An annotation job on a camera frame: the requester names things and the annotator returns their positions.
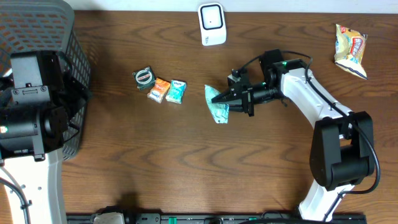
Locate large yellow snack bag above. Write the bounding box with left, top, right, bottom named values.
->
left=334, top=24, right=368, bottom=80

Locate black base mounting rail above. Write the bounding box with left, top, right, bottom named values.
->
left=67, top=212, right=367, bottom=224

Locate orange candy packet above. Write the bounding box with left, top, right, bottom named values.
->
left=147, top=78, right=170, bottom=103

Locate teal candy packet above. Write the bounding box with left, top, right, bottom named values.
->
left=165, top=80, right=187, bottom=104

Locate black round-logo snack packet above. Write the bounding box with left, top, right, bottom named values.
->
left=132, top=66, right=156, bottom=90

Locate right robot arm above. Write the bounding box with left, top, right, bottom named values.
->
left=210, top=49, right=381, bottom=223

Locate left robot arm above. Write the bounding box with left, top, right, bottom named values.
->
left=1, top=50, right=91, bottom=223

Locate light green snack packet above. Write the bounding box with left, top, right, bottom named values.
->
left=205, top=85, right=229, bottom=124

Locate white barcode scanner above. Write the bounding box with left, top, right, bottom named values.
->
left=197, top=2, right=227, bottom=46

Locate dark grey plastic basket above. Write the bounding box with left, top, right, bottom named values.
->
left=1, top=1, right=91, bottom=160

